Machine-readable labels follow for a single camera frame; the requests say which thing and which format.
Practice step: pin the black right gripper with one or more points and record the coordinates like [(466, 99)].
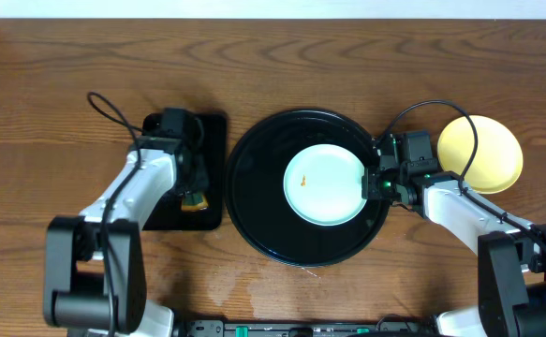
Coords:
[(369, 182)]

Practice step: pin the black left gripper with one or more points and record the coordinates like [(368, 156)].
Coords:
[(199, 183)]

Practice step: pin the green and yellow sponge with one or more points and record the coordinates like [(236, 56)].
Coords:
[(194, 202)]

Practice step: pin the light blue plate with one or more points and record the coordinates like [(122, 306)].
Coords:
[(323, 185)]

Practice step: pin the yellow plate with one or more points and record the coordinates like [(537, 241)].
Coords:
[(498, 162)]

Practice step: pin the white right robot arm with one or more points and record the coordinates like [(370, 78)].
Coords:
[(511, 251)]

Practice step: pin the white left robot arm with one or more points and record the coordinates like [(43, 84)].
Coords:
[(94, 273)]

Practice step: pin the round black tray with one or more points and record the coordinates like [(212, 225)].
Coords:
[(256, 201)]

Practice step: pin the black rectangular tray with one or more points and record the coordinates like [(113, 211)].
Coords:
[(167, 214)]

